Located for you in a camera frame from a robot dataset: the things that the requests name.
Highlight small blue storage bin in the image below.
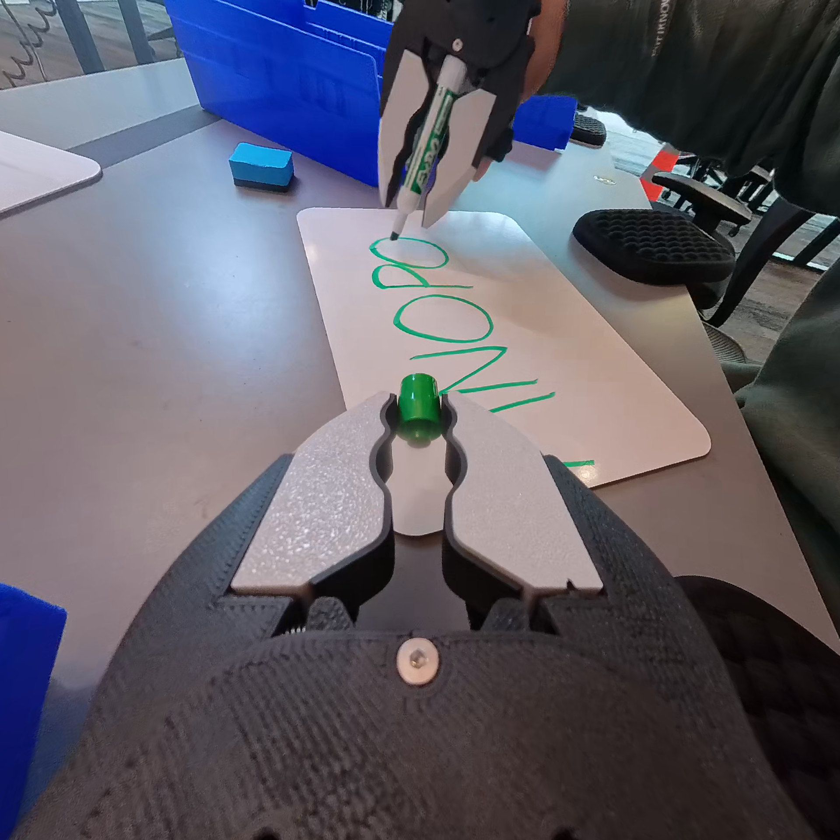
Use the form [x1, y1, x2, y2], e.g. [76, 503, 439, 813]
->
[512, 95, 578, 149]

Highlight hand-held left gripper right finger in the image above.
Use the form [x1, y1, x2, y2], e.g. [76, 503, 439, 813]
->
[443, 398, 606, 606]

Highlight black office chair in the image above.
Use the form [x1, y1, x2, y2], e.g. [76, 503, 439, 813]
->
[650, 145, 840, 362]

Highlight blue open-front storage bin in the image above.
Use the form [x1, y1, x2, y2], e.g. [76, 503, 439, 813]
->
[0, 584, 68, 795]

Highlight blue whiteboard eraser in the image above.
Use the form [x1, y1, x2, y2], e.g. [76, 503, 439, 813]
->
[229, 142, 295, 189]

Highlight person's green sweatshirt torso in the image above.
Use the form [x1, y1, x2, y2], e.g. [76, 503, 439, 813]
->
[726, 256, 840, 624]

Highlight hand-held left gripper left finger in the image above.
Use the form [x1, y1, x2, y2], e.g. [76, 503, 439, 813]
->
[230, 397, 397, 605]

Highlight black mesh chair armrest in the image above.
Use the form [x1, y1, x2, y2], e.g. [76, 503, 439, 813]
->
[676, 575, 840, 840]
[573, 208, 736, 280]

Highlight green whiteboard marker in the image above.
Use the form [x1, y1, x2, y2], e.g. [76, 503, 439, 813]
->
[389, 53, 468, 242]

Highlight green marker cap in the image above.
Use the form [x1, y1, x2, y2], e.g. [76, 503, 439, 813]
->
[397, 374, 442, 443]

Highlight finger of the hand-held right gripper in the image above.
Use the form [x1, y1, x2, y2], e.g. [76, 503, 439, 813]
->
[377, 44, 445, 211]
[418, 73, 517, 229]

